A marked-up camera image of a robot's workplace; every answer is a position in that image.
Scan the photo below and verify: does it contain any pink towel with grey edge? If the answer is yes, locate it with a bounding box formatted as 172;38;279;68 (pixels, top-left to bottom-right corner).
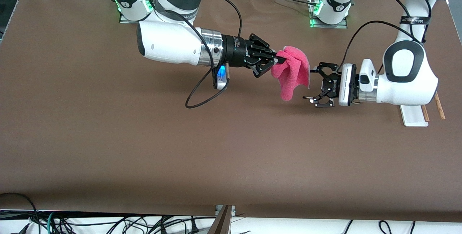
271;46;311;101

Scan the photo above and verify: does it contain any white rack with wooden rods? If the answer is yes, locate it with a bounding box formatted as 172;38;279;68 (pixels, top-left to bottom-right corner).
400;92;446;127

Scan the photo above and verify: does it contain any brown table cover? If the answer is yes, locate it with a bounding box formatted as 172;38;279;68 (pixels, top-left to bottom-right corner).
0;0;462;224

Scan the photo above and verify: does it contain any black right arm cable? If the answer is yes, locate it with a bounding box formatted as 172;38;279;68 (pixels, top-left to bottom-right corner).
186;0;242;109

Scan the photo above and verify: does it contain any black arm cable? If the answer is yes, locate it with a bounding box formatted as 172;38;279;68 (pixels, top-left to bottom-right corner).
186;0;242;109
339;0;432;72

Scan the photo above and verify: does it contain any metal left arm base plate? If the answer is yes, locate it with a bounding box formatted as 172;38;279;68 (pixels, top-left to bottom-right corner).
310;0;348;29

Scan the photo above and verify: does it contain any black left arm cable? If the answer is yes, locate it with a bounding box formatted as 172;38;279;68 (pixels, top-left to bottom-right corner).
339;0;432;72

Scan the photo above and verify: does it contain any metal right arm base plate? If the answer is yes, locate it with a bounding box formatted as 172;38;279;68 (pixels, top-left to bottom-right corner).
119;0;158;24

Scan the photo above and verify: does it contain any small metal bracket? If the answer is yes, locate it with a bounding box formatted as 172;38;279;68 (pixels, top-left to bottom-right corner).
215;205;236;216

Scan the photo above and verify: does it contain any wooden post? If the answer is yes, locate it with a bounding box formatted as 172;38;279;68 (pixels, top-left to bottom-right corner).
209;205;232;234

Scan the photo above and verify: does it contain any thick black floor cable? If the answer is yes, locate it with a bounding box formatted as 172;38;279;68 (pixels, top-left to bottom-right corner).
0;193;41;234

